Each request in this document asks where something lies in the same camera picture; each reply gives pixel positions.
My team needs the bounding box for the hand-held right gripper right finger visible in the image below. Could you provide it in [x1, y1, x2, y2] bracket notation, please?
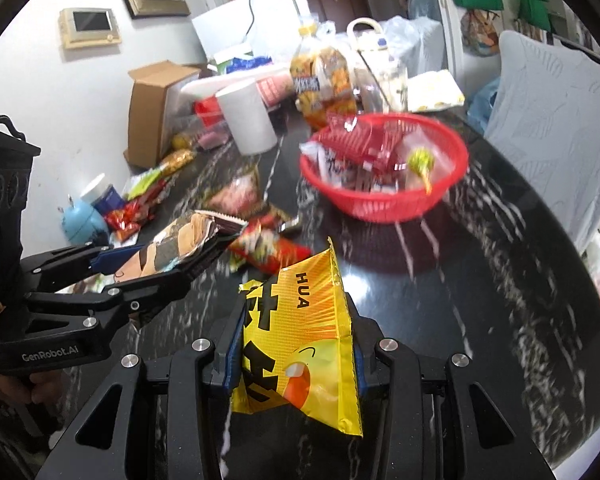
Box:
[352, 310, 556, 480]

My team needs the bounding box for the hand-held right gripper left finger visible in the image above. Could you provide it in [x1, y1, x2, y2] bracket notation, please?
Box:
[35, 305, 246, 480]

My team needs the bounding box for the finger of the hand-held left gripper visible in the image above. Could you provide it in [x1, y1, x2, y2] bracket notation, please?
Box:
[0, 232, 242, 345]
[22, 244, 143, 291]

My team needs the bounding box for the brown cartoon print snack packet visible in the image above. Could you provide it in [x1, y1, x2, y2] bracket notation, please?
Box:
[115, 210, 248, 281]

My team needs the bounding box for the red plastic basket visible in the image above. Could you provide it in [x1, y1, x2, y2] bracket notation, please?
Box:
[299, 112, 470, 223]

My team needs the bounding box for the silver white snack packet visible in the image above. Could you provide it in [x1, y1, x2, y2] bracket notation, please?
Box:
[300, 142, 351, 186]

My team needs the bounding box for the green lollipop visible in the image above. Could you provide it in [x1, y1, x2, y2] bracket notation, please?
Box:
[407, 147, 436, 196]

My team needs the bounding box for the dark red snack packet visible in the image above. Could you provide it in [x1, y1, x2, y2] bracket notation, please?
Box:
[330, 120, 413, 173]

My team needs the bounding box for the person's left hand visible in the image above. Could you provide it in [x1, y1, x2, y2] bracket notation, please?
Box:
[20, 367, 71, 418]

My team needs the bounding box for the red crinkled snack packet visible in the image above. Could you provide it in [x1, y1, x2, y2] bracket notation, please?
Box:
[104, 195, 156, 243]

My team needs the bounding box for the blue jar with white lid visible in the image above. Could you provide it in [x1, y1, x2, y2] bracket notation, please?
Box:
[80, 174, 128, 213]

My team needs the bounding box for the green white snack packet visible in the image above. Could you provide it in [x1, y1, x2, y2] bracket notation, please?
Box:
[125, 167, 168, 201]

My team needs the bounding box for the yellow orange snack packet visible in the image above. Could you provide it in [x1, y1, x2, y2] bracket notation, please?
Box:
[157, 149, 198, 176]

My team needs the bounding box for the brown pink snack packet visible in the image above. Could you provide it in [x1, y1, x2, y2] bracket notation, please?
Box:
[202, 172, 261, 216]

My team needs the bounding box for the cardboard box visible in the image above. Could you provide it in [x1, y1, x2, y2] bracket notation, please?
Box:
[124, 60, 208, 170]

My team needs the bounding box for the pink box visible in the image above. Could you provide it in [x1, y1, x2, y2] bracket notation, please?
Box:
[197, 132, 231, 150]

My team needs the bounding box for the white toilet paper roll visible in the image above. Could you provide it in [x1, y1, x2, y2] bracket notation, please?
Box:
[215, 80, 278, 157]

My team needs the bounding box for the long white tray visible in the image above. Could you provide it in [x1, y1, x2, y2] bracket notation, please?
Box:
[180, 74, 261, 98]

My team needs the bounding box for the clear plastic packet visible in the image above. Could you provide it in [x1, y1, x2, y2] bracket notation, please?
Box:
[405, 145, 463, 191]

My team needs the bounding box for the green white box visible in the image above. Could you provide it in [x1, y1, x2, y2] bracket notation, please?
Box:
[207, 49, 253, 73]

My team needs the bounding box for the pink white packet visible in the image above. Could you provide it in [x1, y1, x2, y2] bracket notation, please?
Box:
[255, 72, 296, 108]

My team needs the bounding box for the blue purple tissue pack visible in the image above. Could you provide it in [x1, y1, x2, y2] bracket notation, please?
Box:
[225, 56, 273, 73]

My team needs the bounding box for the orange drink bottle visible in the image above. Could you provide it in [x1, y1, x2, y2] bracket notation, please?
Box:
[289, 24, 358, 128]

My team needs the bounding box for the white fridge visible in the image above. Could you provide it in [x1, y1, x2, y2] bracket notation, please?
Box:
[191, 0, 311, 61]

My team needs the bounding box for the blue plastic bag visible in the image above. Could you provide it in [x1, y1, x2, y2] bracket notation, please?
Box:
[465, 80, 501, 133]

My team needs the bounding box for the yellow white patterned packet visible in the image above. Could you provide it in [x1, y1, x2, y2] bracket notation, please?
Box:
[407, 70, 466, 113]

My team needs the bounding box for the clear glass cup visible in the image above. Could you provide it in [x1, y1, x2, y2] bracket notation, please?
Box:
[360, 62, 411, 113]

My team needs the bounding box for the clear plastic bag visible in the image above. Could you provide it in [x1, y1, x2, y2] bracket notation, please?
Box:
[380, 15, 448, 78]

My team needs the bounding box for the colourful hanging bag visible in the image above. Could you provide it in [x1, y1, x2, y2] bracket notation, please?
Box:
[460, 7, 501, 57]

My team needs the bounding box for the wall intercom panel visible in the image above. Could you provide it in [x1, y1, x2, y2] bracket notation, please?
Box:
[58, 6, 122, 50]

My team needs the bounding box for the white jug with handle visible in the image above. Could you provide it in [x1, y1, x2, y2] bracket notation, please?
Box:
[346, 17, 398, 81]

